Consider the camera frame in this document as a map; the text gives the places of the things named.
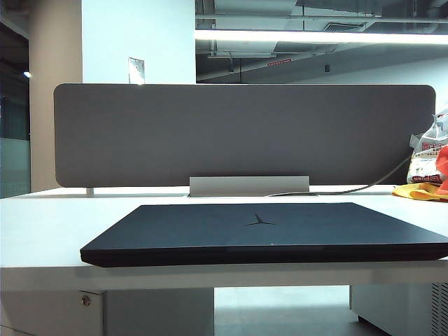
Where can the black laptop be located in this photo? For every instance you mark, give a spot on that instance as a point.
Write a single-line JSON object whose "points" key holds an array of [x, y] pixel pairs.
{"points": [[210, 227]]}

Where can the grey fabric desk divider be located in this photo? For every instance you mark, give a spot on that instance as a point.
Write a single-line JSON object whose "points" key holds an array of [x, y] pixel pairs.
{"points": [[245, 136]]}

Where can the hanging ceiling lamp fixture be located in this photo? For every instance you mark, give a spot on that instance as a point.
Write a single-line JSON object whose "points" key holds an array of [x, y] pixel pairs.
{"points": [[241, 54]]}

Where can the red ceiling sign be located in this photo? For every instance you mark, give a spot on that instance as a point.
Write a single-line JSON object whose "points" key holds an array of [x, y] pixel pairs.
{"points": [[279, 62]]}

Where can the long ceiling light strip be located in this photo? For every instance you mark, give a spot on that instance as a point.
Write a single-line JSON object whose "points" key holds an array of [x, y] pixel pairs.
{"points": [[315, 36]]}

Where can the white drawer cabinet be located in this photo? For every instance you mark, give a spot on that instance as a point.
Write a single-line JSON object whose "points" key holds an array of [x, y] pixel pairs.
{"points": [[147, 313]]}

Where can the ceiling air vent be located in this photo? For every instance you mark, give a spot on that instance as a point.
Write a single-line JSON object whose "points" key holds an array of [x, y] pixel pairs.
{"points": [[344, 27]]}

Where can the round silver drawer lock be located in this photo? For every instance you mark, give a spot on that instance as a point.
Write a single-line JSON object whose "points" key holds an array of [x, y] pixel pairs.
{"points": [[84, 300]]}

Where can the yellow cloth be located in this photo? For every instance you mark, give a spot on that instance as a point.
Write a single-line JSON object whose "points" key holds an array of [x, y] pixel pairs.
{"points": [[416, 194]]}

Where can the white plastic bag red print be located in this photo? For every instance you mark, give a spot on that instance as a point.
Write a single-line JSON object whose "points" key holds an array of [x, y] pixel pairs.
{"points": [[425, 157]]}

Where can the white cabinet with vent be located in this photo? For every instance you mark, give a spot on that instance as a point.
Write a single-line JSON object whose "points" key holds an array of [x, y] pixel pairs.
{"points": [[395, 304]]}

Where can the orange red plastic bag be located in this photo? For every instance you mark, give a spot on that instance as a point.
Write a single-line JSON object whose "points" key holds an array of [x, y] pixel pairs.
{"points": [[444, 171]]}

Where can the paper notice on wall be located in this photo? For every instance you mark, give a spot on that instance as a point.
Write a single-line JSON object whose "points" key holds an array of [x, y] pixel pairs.
{"points": [[136, 70]]}

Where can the silver divider bracket foot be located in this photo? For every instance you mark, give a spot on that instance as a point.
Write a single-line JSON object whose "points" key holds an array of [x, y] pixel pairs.
{"points": [[90, 191]]}

